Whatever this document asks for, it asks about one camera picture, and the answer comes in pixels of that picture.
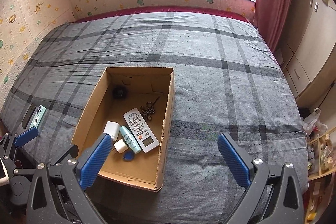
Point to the brass keychain with carabiner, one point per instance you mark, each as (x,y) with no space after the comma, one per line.
(148,110)

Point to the mint green smartphone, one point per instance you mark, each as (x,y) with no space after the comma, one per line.
(40,111)

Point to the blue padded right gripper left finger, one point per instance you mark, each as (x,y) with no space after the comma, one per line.
(92,159)

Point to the black tape roll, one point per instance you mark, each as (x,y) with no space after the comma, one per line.
(119,92)

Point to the wooden shelf with items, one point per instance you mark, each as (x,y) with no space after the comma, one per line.
(321,175)

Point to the white charger plug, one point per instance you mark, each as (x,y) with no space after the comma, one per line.
(112,129)

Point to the beige wardrobe cabinet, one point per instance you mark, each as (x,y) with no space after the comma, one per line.
(307,45)

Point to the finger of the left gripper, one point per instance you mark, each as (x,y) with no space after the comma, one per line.
(69,153)
(11,142)

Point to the white plastic bag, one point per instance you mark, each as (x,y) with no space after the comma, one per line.
(312,123)

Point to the small white charger cube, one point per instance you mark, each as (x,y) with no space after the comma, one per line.
(120,146)

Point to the white air conditioner remote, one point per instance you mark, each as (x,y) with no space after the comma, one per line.
(140,130)

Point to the blue round key fob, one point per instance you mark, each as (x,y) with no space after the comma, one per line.
(128,156)

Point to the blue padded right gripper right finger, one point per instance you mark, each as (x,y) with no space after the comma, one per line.
(245,170)

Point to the black phone on bed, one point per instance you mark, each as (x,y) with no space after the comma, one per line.
(30,111)

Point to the mint green small bottle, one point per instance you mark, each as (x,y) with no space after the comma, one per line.
(130,140)

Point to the grey plaid bed sheet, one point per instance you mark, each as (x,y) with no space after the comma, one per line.
(226,80)

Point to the brown cardboard box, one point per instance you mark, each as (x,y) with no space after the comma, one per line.
(139,100)

